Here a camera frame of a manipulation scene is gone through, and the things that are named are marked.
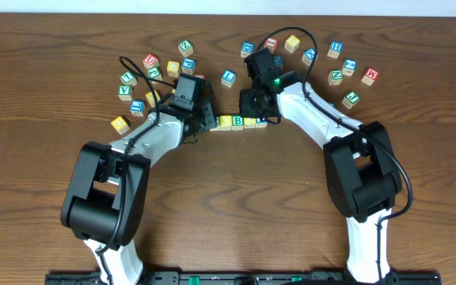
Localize blue T wooden block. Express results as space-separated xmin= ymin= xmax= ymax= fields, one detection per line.
xmin=256 ymin=119 xmax=268 ymax=128

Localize yellow O wooden block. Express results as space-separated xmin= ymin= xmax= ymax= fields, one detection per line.
xmin=244 ymin=118 xmax=257 ymax=129
xmin=219 ymin=115 xmax=233 ymax=131

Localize green B wooden block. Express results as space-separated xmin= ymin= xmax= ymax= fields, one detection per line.
xmin=232 ymin=115 xmax=245 ymax=131

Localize green R wooden block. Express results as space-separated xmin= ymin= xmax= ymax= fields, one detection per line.
xmin=209 ymin=116 xmax=220 ymax=131

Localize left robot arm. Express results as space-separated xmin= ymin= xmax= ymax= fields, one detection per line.
xmin=60 ymin=100 xmax=215 ymax=284

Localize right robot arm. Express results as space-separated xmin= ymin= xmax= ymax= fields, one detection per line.
xmin=240 ymin=70 xmax=402 ymax=283

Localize red A wooden block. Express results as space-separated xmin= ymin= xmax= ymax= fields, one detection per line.
xmin=193 ymin=74 xmax=206 ymax=80

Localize blue L wooden block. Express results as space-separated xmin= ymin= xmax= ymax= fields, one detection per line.
xmin=221 ymin=70 xmax=237 ymax=88

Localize blue D wooden block lower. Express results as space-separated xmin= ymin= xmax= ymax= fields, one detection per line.
xmin=274 ymin=55 xmax=283 ymax=68

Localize blue d wooden block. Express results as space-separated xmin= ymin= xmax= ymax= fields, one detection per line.
xmin=274 ymin=55 xmax=283 ymax=68
xmin=241 ymin=41 xmax=255 ymax=58

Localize blue P wooden block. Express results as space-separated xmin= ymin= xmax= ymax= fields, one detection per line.
xmin=181 ymin=58 xmax=196 ymax=74

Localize blue D wooden block upper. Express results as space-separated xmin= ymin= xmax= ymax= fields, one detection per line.
xmin=241 ymin=41 xmax=255 ymax=58

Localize yellow block lower middle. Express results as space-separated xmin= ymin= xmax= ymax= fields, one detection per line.
xmin=145 ymin=90 xmax=161 ymax=108

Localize yellow block upper left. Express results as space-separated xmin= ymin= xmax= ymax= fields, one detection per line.
xmin=166 ymin=61 xmax=181 ymax=78

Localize red I wooden block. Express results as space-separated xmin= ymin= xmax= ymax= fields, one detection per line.
xmin=264 ymin=37 xmax=278 ymax=54

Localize blue X wooden block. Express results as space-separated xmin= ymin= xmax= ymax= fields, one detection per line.
xmin=302 ymin=48 xmax=317 ymax=67

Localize green G wooden block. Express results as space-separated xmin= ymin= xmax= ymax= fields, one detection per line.
xmin=146 ymin=66 xmax=162 ymax=83

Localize yellow top wooden block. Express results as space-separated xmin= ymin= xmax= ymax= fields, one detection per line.
xmin=284 ymin=35 xmax=301 ymax=53

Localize blue L block left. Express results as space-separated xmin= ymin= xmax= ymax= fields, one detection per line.
xmin=130 ymin=100 xmax=146 ymax=116

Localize green block near top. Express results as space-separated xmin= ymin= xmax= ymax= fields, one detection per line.
xmin=178 ymin=39 xmax=194 ymax=58

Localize red U wooden block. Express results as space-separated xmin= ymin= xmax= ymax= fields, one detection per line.
xmin=142 ymin=54 xmax=159 ymax=70

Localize green N wooden block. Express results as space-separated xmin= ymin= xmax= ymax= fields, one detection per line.
xmin=328 ymin=70 xmax=344 ymax=86

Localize yellow block far left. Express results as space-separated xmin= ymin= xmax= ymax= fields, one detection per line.
xmin=111 ymin=116 xmax=130 ymax=135

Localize green V wooden block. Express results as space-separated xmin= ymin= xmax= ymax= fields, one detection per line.
xmin=118 ymin=85 xmax=133 ymax=101

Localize green L wooden block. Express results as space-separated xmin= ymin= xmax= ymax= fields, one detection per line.
xmin=120 ymin=71 xmax=138 ymax=86

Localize green J wooden block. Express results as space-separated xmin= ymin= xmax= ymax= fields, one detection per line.
xmin=342 ymin=91 xmax=360 ymax=109

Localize blue H wooden block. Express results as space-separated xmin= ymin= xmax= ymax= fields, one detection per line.
xmin=327 ymin=41 xmax=344 ymax=59

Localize blue 2 wooden block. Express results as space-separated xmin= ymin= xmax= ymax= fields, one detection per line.
xmin=341 ymin=59 xmax=357 ymax=76

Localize red M wooden block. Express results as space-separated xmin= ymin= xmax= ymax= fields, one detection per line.
xmin=361 ymin=68 xmax=380 ymax=86

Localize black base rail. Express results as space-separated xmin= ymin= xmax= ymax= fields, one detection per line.
xmin=44 ymin=269 xmax=443 ymax=285

